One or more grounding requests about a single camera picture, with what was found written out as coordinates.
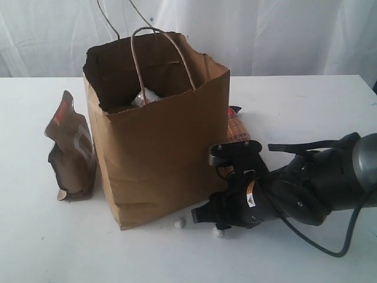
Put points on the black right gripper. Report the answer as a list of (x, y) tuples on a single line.
[(244, 202)]

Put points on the brown paper bag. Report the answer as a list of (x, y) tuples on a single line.
[(154, 159)]

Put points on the small white blue carton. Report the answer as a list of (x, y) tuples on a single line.
[(144, 97)]

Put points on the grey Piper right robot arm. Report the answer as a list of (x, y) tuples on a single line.
[(323, 176)]

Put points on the small white pebble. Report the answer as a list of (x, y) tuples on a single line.
[(180, 223), (218, 233)]

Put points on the spaghetti pasta packet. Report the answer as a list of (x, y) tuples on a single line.
[(236, 131)]

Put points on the brown pouch with orange label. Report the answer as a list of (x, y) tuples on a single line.
[(72, 157)]

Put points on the white backdrop curtain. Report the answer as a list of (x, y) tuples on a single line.
[(51, 38)]

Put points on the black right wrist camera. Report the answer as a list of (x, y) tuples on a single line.
[(231, 152)]

